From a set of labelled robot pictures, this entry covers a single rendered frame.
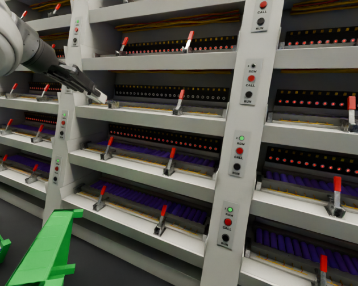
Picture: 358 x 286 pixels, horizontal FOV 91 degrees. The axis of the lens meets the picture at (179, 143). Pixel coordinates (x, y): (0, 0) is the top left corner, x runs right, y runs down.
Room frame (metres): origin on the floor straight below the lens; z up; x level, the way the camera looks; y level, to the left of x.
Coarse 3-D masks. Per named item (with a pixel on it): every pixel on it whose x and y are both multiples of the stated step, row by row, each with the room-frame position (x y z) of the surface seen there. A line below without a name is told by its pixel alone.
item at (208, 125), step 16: (80, 96) 0.73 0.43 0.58; (128, 96) 0.83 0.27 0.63; (80, 112) 0.71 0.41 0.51; (96, 112) 0.67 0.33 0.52; (112, 112) 0.64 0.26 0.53; (128, 112) 0.61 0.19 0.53; (144, 112) 0.59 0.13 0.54; (160, 112) 0.61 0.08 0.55; (224, 112) 0.53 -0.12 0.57; (176, 128) 0.55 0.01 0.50; (192, 128) 0.53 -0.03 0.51; (208, 128) 0.51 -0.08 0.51; (224, 128) 0.49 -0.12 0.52
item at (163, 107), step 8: (104, 104) 0.71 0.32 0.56; (120, 104) 0.70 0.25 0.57; (128, 104) 0.69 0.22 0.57; (136, 104) 0.68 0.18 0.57; (144, 104) 0.66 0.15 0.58; (152, 104) 0.65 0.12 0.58; (160, 104) 0.64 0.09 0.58; (192, 112) 0.58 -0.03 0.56; (200, 112) 0.59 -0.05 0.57; (208, 112) 0.58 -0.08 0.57; (216, 112) 0.57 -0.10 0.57
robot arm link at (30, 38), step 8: (16, 16) 0.35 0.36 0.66; (16, 24) 0.35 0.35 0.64; (24, 24) 0.36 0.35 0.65; (24, 32) 0.36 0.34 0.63; (32, 32) 0.38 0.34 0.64; (24, 40) 0.36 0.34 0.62; (32, 40) 0.37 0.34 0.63; (24, 48) 0.36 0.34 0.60; (32, 48) 0.38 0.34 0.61; (24, 56) 0.37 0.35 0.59; (32, 56) 0.39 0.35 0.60
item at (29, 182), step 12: (0, 156) 1.04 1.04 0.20; (12, 156) 1.07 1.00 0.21; (24, 156) 1.07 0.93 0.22; (36, 156) 1.06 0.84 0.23; (0, 168) 0.92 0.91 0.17; (12, 168) 0.94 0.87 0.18; (24, 168) 0.92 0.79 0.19; (36, 168) 0.84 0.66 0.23; (48, 168) 0.94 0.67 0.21; (0, 180) 0.90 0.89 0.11; (12, 180) 0.85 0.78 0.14; (24, 180) 0.84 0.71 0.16; (36, 180) 0.84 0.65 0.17; (36, 192) 0.78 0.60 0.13
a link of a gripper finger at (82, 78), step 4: (76, 68) 0.45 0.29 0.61; (72, 72) 0.44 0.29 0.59; (80, 72) 0.47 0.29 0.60; (72, 76) 0.46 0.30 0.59; (76, 76) 0.46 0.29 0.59; (80, 76) 0.47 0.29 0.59; (84, 76) 0.48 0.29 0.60; (80, 80) 0.47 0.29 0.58; (84, 80) 0.49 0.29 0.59; (88, 80) 0.50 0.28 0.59; (84, 84) 0.49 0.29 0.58; (88, 84) 0.50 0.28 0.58; (92, 84) 0.52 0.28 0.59; (88, 88) 0.51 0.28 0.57; (92, 88) 0.52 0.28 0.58
